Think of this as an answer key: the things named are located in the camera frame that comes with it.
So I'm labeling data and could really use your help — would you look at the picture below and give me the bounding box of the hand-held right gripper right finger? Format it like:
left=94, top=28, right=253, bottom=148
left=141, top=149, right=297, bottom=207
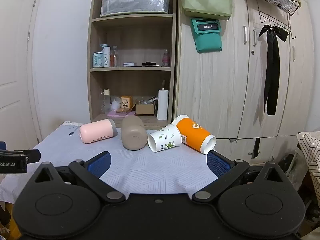
left=191, top=151, right=299, bottom=203

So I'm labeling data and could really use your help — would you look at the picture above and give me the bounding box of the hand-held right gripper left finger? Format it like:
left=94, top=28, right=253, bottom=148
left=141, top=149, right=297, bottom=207
left=25, top=151, right=125, bottom=203

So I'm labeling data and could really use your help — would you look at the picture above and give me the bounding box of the pink cup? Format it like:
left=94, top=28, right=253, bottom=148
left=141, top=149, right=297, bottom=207
left=79, top=119, right=118, bottom=144

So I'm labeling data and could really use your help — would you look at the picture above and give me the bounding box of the orange paper cup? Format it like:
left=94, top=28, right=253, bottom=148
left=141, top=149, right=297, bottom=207
left=172, top=114, right=217, bottom=155

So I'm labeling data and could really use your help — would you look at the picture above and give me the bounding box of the taupe cup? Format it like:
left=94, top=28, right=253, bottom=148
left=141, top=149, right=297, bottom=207
left=121, top=115, right=148, bottom=151

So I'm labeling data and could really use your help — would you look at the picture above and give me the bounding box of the white leaf-print paper cup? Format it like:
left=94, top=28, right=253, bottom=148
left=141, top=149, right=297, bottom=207
left=147, top=124, right=182, bottom=153

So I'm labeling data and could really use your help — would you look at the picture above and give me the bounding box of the pale textured tablecloth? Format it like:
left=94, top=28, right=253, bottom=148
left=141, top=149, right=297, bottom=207
left=0, top=121, right=222, bottom=203

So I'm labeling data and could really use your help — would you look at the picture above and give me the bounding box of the pink flat box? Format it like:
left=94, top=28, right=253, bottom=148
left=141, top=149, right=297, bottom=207
left=107, top=110, right=137, bottom=118

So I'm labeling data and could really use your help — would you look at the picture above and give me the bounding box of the clear bottle cream cap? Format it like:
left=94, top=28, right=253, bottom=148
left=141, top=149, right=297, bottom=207
left=101, top=89, right=112, bottom=114

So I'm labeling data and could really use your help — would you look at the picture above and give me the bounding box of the cardboard box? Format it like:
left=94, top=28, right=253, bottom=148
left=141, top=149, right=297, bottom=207
left=135, top=103, right=155, bottom=116

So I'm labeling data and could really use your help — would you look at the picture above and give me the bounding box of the white door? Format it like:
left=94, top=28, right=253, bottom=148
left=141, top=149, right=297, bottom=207
left=0, top=0, right=43, bottom=151

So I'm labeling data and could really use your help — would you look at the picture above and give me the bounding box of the wooden wardrobe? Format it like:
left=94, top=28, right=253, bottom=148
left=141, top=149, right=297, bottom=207
left=174, top=0, right=316, bottom=154

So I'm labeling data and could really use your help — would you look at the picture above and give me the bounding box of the white paper towel roll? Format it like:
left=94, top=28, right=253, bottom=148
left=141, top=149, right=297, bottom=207
left=157, top=87, right=169, bottom=120

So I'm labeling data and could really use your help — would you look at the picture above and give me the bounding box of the wooden shelf unit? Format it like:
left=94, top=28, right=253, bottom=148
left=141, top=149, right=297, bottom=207
left=87, top=0, right=178, bottom=127

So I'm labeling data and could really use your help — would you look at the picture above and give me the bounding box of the geometric patterned cloth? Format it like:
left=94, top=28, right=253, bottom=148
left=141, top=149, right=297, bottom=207
left=296, top=131, right=320, bottom=207

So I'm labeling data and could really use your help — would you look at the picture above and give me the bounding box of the light blue jar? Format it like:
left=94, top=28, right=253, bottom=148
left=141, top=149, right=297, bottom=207
left=93, top=52, right=104, bottom=68

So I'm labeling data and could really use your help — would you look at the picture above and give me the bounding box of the clear amber bottle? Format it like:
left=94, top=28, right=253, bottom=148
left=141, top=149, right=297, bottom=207
left=110, top=46, right=119, bottom=67

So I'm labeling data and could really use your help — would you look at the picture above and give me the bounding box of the white pump bottle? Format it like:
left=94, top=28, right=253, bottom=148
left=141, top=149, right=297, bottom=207
left=99, top=44, right=111, bottom=68

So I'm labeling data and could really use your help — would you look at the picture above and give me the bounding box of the black ribbon bow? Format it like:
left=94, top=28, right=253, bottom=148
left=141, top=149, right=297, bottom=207
left=258, top=25, right=288, bottom=116

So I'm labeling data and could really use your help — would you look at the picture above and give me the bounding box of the teal pouch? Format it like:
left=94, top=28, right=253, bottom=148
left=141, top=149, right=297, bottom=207
left=190, top=17, right=223, bottom=53

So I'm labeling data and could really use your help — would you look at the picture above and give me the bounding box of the green fabric bag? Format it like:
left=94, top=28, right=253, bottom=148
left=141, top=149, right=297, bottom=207
left=180, top=0, right=233, bottom=21

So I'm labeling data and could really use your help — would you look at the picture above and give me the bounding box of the grey storage box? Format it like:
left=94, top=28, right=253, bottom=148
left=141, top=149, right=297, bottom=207
left=100, top=0, right=171, bottom=18

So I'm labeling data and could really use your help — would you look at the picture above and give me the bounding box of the black wire hook rack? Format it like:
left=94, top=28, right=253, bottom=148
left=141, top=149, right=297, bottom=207
left=256, top=0, right=297, bottom=39

